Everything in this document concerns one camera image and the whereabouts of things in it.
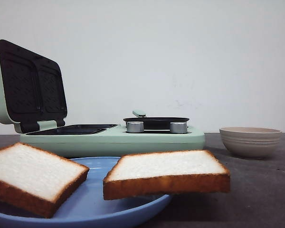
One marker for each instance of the left silver control knob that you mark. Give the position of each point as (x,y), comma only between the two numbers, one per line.
(135,127)

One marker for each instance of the blue plate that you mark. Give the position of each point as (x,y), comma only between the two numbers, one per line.
(86,208)

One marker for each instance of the silver control knob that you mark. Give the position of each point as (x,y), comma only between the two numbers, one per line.
(178,127)
(135,127)

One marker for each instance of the beige ribbed bowl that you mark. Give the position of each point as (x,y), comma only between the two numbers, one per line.
(250,142)

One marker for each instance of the white bread slice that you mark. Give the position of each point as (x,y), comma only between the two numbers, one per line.
(172,172)
(36,180)

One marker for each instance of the black frying pan green handle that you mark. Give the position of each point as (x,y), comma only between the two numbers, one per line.
(154,123)

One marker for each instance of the mint green breakfast maker base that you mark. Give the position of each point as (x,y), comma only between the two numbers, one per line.
(90,140)

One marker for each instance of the mint green sandwich maker lid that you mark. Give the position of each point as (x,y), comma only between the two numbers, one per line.
(32,96)

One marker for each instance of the right silver control knob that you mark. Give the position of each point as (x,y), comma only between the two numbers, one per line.
(178,127)

